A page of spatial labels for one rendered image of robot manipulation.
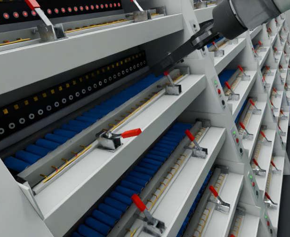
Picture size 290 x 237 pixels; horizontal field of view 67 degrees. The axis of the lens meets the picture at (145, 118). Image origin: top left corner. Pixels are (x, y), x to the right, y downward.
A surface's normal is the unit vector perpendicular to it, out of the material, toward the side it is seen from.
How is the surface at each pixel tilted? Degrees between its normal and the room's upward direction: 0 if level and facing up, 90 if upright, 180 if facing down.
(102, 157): 19
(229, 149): 90
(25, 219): 90
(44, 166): 109
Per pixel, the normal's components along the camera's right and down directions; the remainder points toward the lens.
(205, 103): -0.53, 0.44
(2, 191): 0.74, -0.18
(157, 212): -0.15, -0.89
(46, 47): 0.84, 0.11
